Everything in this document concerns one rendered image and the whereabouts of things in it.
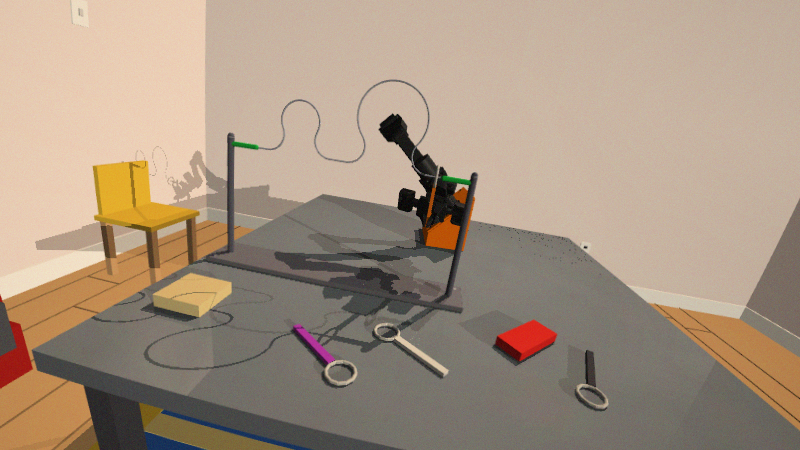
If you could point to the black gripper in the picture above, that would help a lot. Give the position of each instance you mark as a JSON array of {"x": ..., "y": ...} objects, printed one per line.
[{"x": 407, "y": 201}]

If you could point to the beige loop with straight handle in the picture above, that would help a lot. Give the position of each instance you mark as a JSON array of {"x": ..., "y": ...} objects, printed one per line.
[{"x": 412, "y": 350}]

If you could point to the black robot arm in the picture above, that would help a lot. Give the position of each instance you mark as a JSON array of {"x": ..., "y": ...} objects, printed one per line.
[{"x": 394, "y": 129}]

